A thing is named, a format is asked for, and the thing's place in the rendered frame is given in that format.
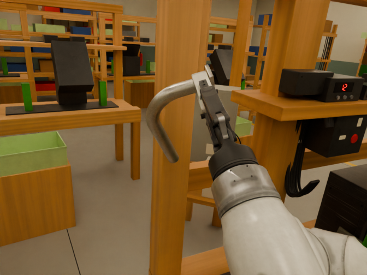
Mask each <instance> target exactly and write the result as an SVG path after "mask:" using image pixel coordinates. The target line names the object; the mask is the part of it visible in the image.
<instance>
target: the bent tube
mask: <svg viewBox="0 0 367 275"><path fill-rule="evenodd" d="M205 71H206V73H207V75H208V78H209V80H210V82H211V85H214V87H215V83H214V76H213V74H212V72H211V69H210V67H209V65H208V64H207V65H205ZM193 93H197V90H196V87H195V85H194V82H193V79H189V80H186V81H182V82H178V83H175V84H173V85H170V86H168V87H166V88H165V89H163V90H161V91H160V92H159V93H158V94H157V95H155V97H154V98H153V99H152V100H151V102H150V103H149V105H148V108H147V111H146V123H147V126H148V127H149V129H150V130H151V132H152V134H153V136H154V137H155V139H156V141H157V142H158V144H159V146H160V147H161V149H162V151H163V152H164V154H165V156H166V157H167V159H168V160H169V162H170V163H176V162H177V161H178V160H179V156H178V154H177V152H176V150H175V148H174V146H173V144H172V142H171V140H170V139H169V137H168V135H167V133H166V131H165V130H164V128H163V126H162V124H161V122H160V119H159V116H160V113H161V111H162V110H163V108H164V107H165V106H166V105H167V104H169V103H170V102H171V101H173V100H175V99H177V98H180V97H184V96H187V95H190V94H193Z"/></svg>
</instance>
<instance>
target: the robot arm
mask: <svg viewBox="0 0 367 275"><path fill-rule="evenodd" d="M191 76H192V79H193V82H194V85H195V87H196V90H197V93H196V96H197V99H198V102H199V105H200V108H201V110H202V112H206V113H202V114H200V116H201V118H202V119H204V118H205V119H206V125H207V127H208V130H209V133H210V136H211V142H212V145H213V149H214V154H213V155H212V156H211V158H210V159H209V163H208V166H209V170H210V173H211V176H212V180H213V183H212V185H211V191H212V195H213V197H214V201H215V204H216V207H217V211H218V216H219V219H220V220H221V224H222V231H223V246H224V252H225V255H226V259H227V263H228V267H229V271H230V274H231V275H367V248H366V247H364V246H363V245H362V244H361V243H360V242H359V241H358V240H357V239H356V238H355V237H354V236H349V235H343V234H338V233H335V232H331V231H327V230H322V229H318V228H311V229H308V228H305V227H304V226H303V224H302V223H301V222H300V220H299V219H298V218H297V217H295V216H293V215H292V214H291V213H290V212H289V211H288V209H286V207H285V205H284V204H283V202H282V200H281V197H280V195H279V193H278V192H277V190H276V188H275V186H274V184H273V181H272V179H271V178H270V176H269V174H268V170H267V169H266V168H264V167H263V166H261V165H259V163H258V161H257V159H256V157H255V154H254V152H253V150H252V149H251V148H250V147H248V146H246V145H241V144H237V143H235V142H236V141H237V138H236V134H235V132H234V131H233V130H232V128H231V126H230V124H229V121H230V116H229V114H228V113H227V112H226V110H225V108H224V106H223V104H222V102H221V100H220V98H219V96H218V89H215V87H214V85H211V82H210V80H209V78H208V75H207V73H206V71H201V72H198V73H195V74H192V75H191Z"/></svg>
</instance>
